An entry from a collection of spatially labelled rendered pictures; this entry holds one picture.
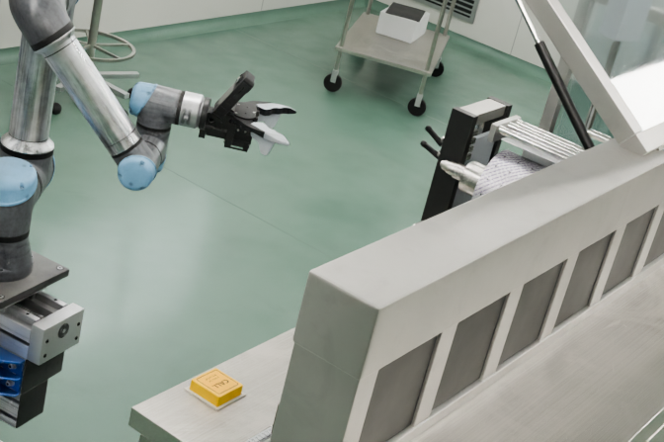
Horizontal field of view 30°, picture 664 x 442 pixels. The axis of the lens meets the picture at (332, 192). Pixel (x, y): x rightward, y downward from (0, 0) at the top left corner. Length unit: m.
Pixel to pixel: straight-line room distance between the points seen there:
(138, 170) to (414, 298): 1.46
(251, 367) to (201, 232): 2.53
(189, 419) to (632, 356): 0.89
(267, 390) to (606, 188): 1.00
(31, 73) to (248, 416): 0.90
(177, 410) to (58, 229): 2.56
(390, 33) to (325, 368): 6.02
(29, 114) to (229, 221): 2.41
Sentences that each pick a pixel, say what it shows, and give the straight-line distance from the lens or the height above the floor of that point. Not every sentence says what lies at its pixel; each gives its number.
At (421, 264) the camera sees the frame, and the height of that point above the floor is 1.65.
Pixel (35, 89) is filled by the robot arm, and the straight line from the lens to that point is 2.71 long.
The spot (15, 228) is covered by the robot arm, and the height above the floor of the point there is 0.94.
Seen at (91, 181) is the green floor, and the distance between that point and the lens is 5.18.
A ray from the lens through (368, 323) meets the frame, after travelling 1.13.
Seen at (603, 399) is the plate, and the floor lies 1.44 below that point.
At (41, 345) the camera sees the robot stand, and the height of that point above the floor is 0.73.
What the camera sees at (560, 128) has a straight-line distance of 3.07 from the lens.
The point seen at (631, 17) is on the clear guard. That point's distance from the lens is 1.98.
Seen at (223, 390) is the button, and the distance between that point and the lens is 2.29.
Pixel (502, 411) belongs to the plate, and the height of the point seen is 1.44.
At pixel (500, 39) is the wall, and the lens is 8.25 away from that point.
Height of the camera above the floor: 2.17
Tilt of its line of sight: 23 degrees down
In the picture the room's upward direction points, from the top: 14 degrees clockwise
